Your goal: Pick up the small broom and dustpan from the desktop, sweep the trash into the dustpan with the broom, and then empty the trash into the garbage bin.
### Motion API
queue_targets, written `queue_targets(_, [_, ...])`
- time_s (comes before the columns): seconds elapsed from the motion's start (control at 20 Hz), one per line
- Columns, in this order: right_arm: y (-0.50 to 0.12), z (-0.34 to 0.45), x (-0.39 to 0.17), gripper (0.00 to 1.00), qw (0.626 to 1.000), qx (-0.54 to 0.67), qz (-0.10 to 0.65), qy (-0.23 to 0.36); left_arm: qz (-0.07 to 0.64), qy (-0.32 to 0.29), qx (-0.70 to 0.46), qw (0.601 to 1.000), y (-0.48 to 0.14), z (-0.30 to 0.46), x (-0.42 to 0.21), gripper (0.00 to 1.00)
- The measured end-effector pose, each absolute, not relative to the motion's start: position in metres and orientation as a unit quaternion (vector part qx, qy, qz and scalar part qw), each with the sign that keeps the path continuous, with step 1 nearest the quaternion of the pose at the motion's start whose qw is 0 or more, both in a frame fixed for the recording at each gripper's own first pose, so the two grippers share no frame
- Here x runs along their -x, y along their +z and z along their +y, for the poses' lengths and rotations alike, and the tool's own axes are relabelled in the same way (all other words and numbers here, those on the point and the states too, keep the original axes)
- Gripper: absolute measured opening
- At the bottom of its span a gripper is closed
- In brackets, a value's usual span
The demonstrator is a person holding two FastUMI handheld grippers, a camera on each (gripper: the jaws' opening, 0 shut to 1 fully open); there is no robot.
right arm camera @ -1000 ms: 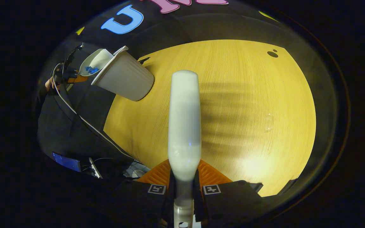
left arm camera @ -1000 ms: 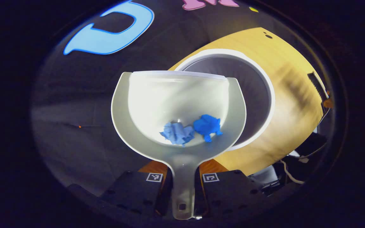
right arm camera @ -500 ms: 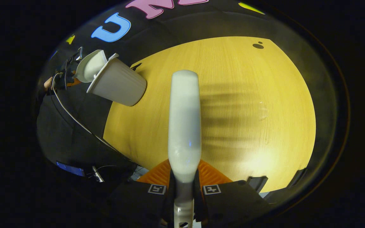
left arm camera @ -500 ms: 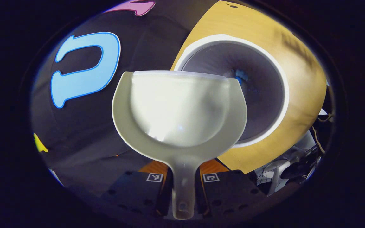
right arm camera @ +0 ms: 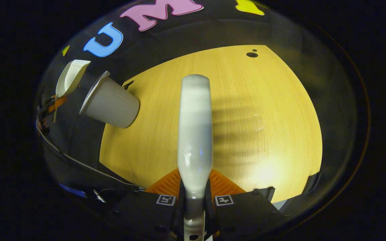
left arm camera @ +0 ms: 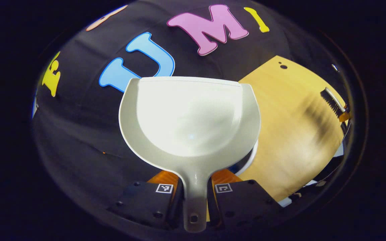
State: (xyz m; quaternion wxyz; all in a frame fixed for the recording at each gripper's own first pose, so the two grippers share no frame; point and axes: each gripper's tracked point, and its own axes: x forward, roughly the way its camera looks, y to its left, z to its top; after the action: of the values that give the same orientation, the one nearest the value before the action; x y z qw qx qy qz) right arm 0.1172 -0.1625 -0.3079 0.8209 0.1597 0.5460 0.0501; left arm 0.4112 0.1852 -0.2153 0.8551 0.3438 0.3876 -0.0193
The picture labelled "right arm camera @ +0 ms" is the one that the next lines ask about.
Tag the white plastic dustpan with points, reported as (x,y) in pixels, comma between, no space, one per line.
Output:
(70,77)

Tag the small white broom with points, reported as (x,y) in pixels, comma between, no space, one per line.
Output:
(194,127)

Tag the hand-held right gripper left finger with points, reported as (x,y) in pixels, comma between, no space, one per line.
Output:
(142,211)

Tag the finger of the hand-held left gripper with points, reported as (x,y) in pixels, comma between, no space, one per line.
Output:
(58,103)

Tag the wooden desktop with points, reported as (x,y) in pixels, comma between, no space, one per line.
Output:
(263,117)

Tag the blue object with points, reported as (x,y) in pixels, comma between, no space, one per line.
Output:
(72,190)

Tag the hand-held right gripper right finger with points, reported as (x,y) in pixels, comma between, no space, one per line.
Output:
(243,214)

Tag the grey plastic garbage bin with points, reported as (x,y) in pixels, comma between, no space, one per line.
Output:
(112,103)

